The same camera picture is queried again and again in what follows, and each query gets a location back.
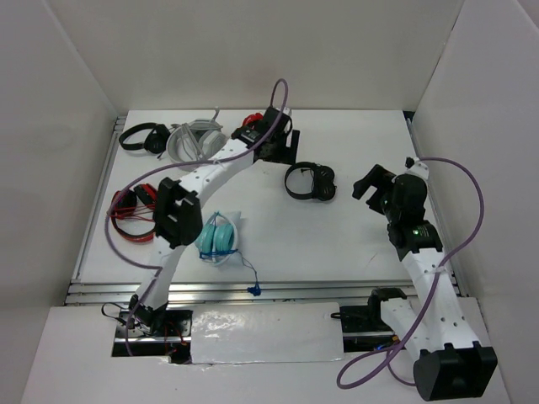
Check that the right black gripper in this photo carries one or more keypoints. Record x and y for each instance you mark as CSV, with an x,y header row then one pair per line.
x,y
379,177

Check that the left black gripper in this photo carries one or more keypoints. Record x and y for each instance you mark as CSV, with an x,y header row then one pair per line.
x,y
286,154

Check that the black wired headphones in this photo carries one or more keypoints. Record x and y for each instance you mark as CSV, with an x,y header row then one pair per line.
x,y
323,187

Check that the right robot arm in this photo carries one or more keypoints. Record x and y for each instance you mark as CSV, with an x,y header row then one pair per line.
x,y
450,362

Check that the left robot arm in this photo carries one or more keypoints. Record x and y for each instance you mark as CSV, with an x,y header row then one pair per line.
x,y
178,214

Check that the red wrapped headphones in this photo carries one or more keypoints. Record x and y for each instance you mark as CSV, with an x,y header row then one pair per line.
x,y
251,119

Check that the grey white headphones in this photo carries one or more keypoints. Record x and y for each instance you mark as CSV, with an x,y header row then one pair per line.
x,y
198,140

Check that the teal white headphones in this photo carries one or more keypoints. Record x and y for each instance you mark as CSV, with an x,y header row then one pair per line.
x,y
219,240

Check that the black headphones at back left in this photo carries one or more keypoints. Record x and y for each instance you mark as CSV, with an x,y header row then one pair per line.
x,y
155,142

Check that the red black headphones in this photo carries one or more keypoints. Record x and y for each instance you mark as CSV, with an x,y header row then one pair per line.
x,y
136,205

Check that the white foil-covered panel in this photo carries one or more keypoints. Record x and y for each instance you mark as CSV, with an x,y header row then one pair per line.
x,y
266,333

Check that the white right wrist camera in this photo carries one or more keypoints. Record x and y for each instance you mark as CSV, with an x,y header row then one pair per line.
x,y
414,166

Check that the aluminium rail frame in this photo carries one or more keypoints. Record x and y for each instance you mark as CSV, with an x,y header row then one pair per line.
x,y
92,294

